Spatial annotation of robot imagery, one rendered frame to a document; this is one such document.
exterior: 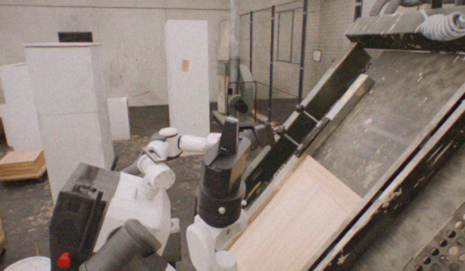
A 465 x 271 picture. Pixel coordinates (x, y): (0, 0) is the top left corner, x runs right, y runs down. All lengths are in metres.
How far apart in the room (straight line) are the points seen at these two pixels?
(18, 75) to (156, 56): 4.64
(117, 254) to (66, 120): 2.84
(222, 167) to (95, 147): 3.08
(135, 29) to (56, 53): 5.92
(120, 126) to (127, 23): 3.77
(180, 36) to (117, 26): 4.56
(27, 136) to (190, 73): 2.56
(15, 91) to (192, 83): 2.47
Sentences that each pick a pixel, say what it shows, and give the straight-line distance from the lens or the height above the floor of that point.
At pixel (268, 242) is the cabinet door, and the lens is 1.21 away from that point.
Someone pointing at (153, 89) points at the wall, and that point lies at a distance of 9.32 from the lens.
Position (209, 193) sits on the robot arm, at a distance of 0.58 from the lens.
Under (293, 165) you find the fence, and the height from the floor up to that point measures 1.29.
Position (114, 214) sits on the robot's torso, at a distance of 0.86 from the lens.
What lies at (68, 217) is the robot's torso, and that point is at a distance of 0.91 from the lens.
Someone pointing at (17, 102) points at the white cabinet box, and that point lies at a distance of 5.43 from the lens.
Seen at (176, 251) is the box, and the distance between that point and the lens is 1.60.
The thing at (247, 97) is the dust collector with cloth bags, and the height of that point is 0.64.
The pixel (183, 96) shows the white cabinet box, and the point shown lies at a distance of 4.92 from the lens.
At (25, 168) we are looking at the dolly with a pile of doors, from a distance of 4.85.
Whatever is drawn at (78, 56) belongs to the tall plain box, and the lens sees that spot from 3.40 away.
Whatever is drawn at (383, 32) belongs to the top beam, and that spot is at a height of 1.80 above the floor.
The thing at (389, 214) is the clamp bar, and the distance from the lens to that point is 0.91.
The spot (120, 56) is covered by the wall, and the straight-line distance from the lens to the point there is 9.25.
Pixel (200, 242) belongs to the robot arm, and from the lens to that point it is 0.64.
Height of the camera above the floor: 1.77
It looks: 18 degrees down
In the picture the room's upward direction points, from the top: straight up
